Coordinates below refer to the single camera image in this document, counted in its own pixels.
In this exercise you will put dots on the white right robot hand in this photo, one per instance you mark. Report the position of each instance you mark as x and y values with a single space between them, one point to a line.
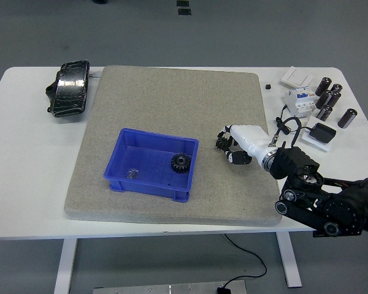
250 134

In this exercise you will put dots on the small black gear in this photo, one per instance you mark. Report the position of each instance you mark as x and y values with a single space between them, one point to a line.
222 144

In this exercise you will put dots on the large black gear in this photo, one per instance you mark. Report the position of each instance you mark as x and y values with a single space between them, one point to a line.
181 163

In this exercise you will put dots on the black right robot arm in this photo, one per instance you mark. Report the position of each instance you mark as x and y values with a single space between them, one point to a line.
325 202

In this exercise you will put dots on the blue plastic box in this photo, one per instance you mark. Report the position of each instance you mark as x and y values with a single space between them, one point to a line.
147 180

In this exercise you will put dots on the white flat panel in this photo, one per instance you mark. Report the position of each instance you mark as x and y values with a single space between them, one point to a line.
308 141

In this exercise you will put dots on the white circuit breaker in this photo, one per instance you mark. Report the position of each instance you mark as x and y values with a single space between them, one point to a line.
299 102

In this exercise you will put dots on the black power adapter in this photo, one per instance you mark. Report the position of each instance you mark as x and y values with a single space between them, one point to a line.
322 132

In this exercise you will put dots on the dark cylindrical capacitor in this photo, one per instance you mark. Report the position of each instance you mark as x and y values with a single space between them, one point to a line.
323 85
347 118
335 98
322 99
325 112
336 87

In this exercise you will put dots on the grey-brown mat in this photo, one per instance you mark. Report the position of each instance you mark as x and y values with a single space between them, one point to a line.
171 101

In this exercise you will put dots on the small metal screws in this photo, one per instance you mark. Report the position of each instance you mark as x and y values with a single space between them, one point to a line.
132 173

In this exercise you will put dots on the white table leg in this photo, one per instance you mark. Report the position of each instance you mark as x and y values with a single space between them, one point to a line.
289 260
64 266

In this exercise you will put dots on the black floor plate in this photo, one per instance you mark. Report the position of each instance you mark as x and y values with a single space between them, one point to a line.
182 3
184 12

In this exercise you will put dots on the black floor plug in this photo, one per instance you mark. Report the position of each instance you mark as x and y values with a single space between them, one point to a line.
222 290

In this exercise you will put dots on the black tape-wrapped pack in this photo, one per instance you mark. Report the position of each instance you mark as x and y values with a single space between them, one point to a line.
70 88

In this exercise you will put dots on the white wall switch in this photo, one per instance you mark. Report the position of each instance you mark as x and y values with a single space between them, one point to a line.
296 76

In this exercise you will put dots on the grey metal base plate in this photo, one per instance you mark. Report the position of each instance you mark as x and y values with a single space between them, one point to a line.
159 289

